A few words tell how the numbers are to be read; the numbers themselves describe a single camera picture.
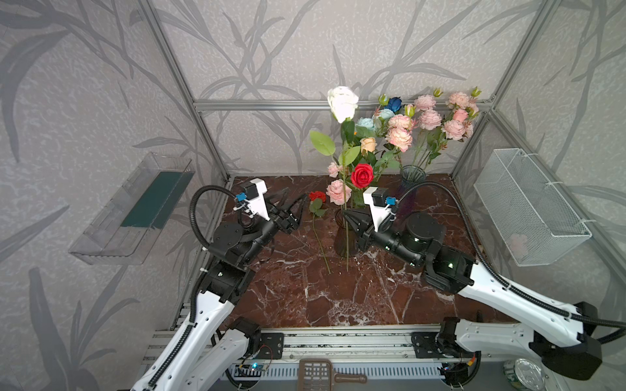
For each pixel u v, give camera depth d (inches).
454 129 31.1
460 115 32.3
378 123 28.4
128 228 25.2
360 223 20.7
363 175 23.4
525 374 25.7
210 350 21.8
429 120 31.8
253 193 19.6
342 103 15.6
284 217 20.7
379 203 18.5
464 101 32.6
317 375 27.4
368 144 27.4
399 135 25.6
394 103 31.6
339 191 28.1
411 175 37.9
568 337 15.2
